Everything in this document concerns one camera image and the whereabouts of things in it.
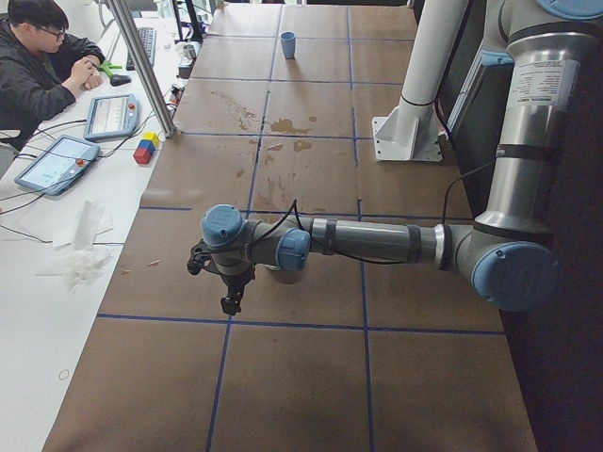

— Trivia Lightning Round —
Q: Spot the crumpled white tissue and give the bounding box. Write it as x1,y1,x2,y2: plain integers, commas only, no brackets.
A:
34,201,113,291

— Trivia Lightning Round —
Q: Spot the red block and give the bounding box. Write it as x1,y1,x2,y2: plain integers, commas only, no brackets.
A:
133,139,155,165

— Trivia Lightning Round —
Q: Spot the yellow block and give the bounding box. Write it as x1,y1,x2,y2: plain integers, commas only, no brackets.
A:
142,132,160,148

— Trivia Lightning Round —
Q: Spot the aluminium frame post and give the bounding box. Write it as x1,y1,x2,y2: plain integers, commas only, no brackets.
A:
106,0,177,138

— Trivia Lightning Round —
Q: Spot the black computer keyboard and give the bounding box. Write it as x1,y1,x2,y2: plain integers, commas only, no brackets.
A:
124,26,157,72

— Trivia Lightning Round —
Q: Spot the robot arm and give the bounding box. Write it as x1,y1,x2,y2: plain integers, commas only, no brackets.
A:
187,1,602,315

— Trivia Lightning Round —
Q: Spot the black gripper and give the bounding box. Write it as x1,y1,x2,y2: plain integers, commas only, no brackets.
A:
209,261,255,315

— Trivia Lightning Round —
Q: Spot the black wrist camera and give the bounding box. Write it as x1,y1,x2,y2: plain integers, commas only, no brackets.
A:
187,239,211,276

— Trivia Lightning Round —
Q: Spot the blue-grey plastic cup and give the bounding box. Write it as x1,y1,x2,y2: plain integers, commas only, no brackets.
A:
280,31,296,59

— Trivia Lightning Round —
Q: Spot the seated person in black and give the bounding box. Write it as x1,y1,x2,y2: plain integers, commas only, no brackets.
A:
1,1,106,152

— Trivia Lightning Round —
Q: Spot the silver metal cup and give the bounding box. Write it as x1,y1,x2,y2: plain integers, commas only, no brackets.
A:
182,44,196,60

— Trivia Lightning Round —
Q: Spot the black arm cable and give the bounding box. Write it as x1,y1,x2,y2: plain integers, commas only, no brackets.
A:
244,159,500,265

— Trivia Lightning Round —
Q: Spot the teach pendant with red button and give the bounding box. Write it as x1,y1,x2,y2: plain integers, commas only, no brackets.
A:
84,94,139,142

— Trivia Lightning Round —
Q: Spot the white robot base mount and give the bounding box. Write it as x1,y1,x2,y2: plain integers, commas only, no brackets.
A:
372,0,468,162

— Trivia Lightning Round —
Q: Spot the green handled tool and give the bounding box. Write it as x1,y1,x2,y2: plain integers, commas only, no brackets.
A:
98,59,132,87

